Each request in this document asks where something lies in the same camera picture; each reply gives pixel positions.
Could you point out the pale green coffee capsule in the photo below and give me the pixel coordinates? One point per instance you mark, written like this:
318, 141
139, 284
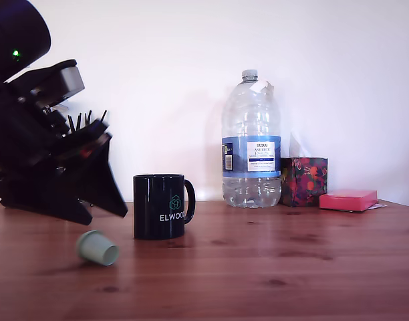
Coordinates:
94, 247

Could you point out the black Elwood mug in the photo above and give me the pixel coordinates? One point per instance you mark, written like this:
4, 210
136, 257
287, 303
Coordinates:
151, 207

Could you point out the black chopstick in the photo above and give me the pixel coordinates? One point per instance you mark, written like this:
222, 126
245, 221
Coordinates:
71, 124
88, 118
103, 116
79, 121

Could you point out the large clear water bottle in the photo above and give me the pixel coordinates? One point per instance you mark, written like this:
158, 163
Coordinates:
250, 160

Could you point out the white tissue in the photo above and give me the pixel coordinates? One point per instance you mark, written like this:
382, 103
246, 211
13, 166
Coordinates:
298, 148

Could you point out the floral tissue box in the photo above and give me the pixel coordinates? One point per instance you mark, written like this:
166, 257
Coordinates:
304, 182

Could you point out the pink flat box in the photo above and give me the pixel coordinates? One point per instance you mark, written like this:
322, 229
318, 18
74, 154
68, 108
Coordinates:
347, 200

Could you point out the printed paper sheet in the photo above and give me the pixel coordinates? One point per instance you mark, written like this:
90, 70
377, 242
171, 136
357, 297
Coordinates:
379, 206

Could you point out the grey camera box with bracket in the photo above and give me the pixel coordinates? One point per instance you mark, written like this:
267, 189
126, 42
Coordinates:
72, 82

